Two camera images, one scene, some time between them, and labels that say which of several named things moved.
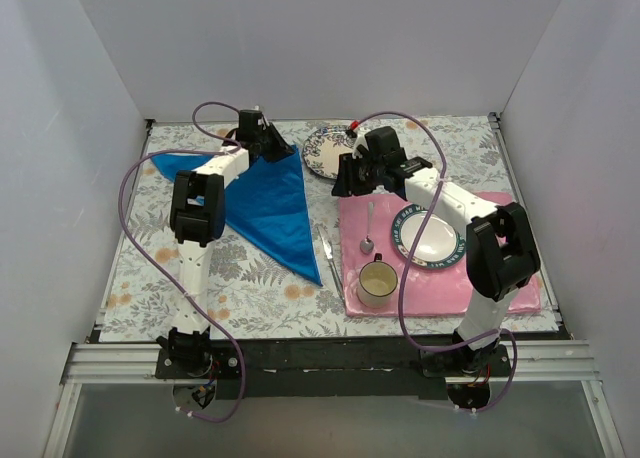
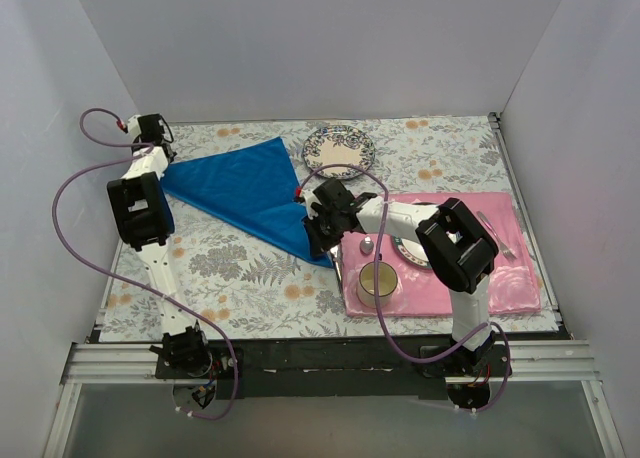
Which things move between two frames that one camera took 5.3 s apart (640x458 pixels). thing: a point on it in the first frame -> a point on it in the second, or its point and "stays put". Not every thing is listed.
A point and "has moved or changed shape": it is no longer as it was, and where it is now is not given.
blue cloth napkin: [267, 206] has moved or changed shape
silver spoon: [367, 244] stays put
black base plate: [337, 369] stays put
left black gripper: [273, 141] -> [163, 151]
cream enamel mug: [376, 281] stays put
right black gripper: [355, 170] -> [320, 233]
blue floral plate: [323, 148] stays put
